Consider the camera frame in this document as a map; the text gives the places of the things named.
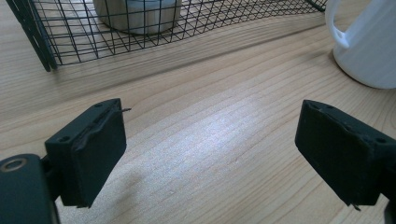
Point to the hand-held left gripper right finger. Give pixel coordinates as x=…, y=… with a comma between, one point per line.
x=342, y=155

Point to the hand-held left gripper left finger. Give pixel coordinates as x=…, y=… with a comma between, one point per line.
x=90, y=158

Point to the stainless steel cup with label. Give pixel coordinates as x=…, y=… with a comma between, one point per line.
x=138, y=15

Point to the white mug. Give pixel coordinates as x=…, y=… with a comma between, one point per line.
x=367, y=43

